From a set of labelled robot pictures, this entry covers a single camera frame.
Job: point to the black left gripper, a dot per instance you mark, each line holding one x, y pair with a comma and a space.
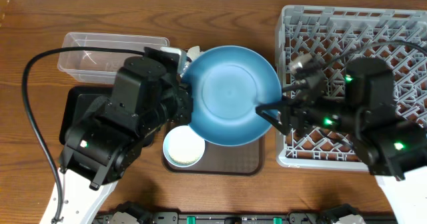
185, 110

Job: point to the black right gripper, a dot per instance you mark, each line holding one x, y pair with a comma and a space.
294, 106

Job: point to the light blue rice bowl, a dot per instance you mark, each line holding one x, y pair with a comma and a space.
181, 147

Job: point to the dark blue plate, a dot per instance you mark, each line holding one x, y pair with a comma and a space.
228, 83

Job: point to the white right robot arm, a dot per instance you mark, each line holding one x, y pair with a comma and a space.
392, 147

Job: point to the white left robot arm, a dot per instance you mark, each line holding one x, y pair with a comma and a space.
86, 180

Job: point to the grey dishwasher rack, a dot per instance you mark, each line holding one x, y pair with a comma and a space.
328, 32

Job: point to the black waste tray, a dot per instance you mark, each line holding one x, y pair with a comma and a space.
76, 110

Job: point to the crumpled white paper napkin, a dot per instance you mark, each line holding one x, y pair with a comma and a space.
193, 53

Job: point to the brown serving tray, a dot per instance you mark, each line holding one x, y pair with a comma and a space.
186, 152

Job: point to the clear plastic bin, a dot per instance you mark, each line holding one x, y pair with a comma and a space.
101, 67

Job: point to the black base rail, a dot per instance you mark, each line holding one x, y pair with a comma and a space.
133, 213

